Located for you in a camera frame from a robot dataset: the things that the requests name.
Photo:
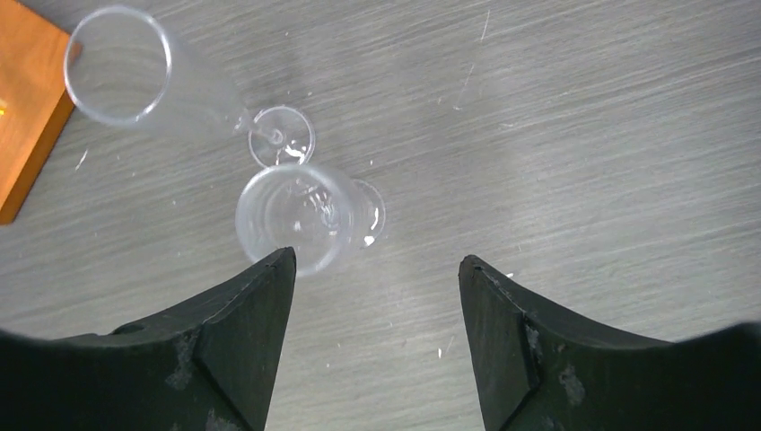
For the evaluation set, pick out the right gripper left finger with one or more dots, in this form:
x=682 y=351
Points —
x=207 y=363

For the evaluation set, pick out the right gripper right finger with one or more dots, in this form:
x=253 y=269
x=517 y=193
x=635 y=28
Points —
x=541 y=366

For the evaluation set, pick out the clear round wine glass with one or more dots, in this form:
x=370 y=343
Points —
x=320 y=212

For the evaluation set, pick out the clear flute wine glass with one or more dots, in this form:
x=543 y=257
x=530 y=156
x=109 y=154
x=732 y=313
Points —
x=124 y=69

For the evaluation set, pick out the gold wire wine glass rack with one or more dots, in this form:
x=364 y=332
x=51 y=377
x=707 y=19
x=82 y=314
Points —
x=34 y=102

